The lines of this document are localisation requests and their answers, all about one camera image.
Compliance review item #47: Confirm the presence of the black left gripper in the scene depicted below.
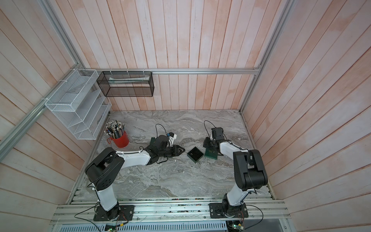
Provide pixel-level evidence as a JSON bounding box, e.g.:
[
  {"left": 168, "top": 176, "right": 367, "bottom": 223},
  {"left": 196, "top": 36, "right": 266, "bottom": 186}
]
[{"left": 159, "top": 144, "right": 186, "bottom": 157}]

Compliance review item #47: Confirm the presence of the black wire mesh basket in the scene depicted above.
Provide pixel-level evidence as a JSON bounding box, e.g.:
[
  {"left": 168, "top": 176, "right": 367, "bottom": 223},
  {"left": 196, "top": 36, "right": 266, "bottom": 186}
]
[{"left": 97, "top": 71, "right": 155, "bottom": 97}]

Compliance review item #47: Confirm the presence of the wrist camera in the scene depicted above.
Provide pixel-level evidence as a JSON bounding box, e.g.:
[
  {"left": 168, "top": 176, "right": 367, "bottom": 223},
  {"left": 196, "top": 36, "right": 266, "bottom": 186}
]
[
  {"left": 212, "top": 127, "right": 225, "bottom": 141},
  {"left": 166, "top": 132, "right": 177, "bottom": 147}
]

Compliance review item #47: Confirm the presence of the white wire mesh shelf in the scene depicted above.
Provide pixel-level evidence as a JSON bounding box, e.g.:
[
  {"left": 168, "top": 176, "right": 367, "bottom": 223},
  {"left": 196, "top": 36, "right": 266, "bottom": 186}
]
[{"left": 45, "top": 69, "right": 112, "bottom": 140}]

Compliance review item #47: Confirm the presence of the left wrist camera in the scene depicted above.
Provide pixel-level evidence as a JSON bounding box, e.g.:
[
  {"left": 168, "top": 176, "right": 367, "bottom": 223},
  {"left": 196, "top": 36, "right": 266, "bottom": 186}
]
[{"left": 166, "top": 132, "right": 177, "bottom": 147}]

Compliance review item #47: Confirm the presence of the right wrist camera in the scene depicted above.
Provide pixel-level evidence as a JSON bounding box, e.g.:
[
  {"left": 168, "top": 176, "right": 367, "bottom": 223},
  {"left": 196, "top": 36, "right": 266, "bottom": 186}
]
[{"left": 212, "top": 127, "right": 225, "bottom": 141}]

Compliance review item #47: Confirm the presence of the red metal pencil cup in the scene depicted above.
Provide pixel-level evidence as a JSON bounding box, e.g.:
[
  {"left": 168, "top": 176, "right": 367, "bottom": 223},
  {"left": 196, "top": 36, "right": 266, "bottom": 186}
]
[{"left": 107, "top": 131, "right": 129, "bottom": 148}]

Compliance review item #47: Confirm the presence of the small green box lid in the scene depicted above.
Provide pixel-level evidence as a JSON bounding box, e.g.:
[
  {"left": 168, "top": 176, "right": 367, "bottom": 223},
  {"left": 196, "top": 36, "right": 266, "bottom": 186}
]
[{"left": 204, "top": 148, "right": 218, "bottom": 160}]

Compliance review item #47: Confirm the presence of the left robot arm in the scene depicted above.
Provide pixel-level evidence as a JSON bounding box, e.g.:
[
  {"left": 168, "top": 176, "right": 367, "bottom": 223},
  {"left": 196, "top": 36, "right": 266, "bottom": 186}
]
[{"left": 85, "top": 133, "right": 185, "bottom": 212}]

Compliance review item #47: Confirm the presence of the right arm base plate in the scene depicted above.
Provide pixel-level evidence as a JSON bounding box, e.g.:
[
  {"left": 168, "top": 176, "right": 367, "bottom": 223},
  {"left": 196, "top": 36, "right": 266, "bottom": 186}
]
[{"left": 209, "top": 202, "right": 249, "bottom": 218}]

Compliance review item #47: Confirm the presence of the aluminium frame rail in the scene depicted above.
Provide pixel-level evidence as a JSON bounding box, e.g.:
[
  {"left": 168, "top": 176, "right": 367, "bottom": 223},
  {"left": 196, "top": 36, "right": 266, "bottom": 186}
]
[{"left": 95, "top": 67, "right": 260, "bottom": 75}]

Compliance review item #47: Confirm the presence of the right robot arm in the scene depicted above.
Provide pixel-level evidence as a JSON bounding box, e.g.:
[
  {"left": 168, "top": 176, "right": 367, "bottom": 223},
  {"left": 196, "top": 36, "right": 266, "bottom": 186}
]
[{"left": 203, "top": 137, "right": 268, "bottom": 207}]

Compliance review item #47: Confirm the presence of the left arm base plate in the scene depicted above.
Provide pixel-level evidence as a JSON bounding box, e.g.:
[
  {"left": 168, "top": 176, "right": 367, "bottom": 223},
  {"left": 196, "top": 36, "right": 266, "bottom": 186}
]
[{"left": 93, "top": 205, "right": 135, "bottom": 221}]

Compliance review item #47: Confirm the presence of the large green jewelry box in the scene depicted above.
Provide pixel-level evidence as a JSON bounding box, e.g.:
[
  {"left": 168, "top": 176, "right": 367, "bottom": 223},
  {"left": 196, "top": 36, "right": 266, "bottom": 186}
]
[{"left": 149, "top": 137, "right": 156, "bottom": 149}]

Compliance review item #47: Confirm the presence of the small green box base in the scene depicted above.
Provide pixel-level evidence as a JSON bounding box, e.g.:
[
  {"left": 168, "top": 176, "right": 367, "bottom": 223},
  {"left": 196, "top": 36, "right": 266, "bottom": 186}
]
[{"left": 187, "top": 147, "right": 204, "bottom": 163}]

